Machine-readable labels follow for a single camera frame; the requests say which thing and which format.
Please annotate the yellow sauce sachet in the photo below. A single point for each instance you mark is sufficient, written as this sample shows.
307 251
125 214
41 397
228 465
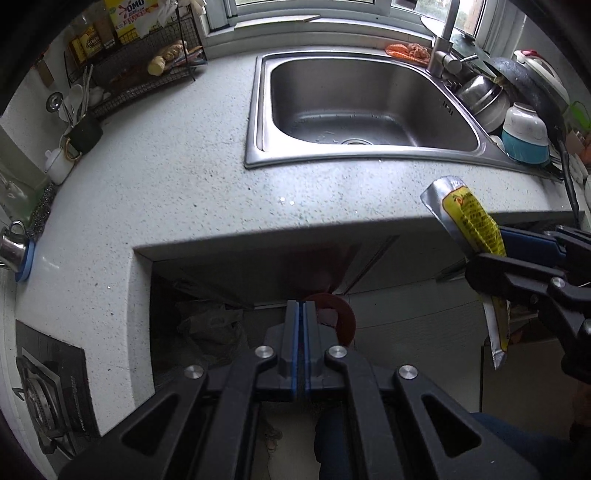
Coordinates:
475 221

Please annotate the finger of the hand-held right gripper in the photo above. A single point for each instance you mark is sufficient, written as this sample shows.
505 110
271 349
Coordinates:
531 242
508 277

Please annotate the white spatula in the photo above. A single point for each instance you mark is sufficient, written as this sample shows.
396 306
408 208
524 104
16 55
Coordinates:
76 99

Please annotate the gas stove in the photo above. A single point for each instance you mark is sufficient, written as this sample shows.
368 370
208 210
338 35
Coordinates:
46 392

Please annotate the blue and white bowl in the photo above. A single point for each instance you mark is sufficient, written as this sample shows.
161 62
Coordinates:
524 134

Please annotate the steel faucet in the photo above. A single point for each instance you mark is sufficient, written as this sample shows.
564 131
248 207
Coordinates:
445 41

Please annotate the crumpled plastic floor bag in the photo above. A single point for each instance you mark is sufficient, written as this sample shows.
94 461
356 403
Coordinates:
212 327

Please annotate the large yellow box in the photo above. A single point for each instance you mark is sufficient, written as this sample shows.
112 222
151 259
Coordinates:
129 16

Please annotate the window frame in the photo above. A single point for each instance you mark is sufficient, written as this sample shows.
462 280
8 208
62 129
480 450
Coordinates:
323 11

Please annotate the blue coaster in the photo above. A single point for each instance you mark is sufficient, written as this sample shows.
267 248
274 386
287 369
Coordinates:
25 267

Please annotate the steel bowl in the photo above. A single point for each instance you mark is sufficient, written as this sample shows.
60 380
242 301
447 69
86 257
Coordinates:
485 99

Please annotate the stainless steel sink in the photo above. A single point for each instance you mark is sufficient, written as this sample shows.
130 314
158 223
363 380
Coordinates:
369 106

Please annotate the black frying pan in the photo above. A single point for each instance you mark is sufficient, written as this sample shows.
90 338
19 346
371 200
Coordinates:
531 92

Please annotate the white and red kettle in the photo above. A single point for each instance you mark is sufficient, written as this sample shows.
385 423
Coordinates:
540 69

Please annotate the small steel kettle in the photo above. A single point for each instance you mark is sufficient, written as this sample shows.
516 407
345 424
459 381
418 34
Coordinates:
11 247

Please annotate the white lidded pot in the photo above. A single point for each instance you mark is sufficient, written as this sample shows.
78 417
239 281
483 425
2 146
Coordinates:
57 164

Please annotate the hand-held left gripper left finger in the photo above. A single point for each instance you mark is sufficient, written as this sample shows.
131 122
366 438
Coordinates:
290 355

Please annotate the person's blue trousers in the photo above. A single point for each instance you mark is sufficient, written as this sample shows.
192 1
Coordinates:
531 447

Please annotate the glass jar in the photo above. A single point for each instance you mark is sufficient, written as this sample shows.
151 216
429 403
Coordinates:
11 189

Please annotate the metal strainer ladle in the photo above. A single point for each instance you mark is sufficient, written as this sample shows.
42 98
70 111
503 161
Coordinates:
55 101

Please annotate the hanging plastic bag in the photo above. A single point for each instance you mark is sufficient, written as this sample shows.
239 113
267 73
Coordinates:
159 14

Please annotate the wooden knife holder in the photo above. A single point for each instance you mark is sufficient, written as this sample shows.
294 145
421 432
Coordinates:
46 71

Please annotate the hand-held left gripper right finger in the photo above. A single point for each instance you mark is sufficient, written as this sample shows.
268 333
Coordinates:
316 355

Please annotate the ginger root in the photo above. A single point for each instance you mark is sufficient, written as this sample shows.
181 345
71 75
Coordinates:
164 57

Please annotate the red plastic bin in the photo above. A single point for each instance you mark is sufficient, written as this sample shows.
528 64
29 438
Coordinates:
344 318

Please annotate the orange cloth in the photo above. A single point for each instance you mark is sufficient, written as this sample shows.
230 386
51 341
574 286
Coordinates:
408 50

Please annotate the steel wool scrubber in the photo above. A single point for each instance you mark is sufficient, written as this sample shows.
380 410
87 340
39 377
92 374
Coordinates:
41 207

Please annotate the steel cabinet door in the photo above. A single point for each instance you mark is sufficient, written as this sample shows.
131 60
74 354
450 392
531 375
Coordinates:
231 277
406 267

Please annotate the wooden chopsticks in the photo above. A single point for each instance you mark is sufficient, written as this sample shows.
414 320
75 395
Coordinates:
87 78

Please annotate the yellow tin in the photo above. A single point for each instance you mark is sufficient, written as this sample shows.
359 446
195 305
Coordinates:
94 41
76 48

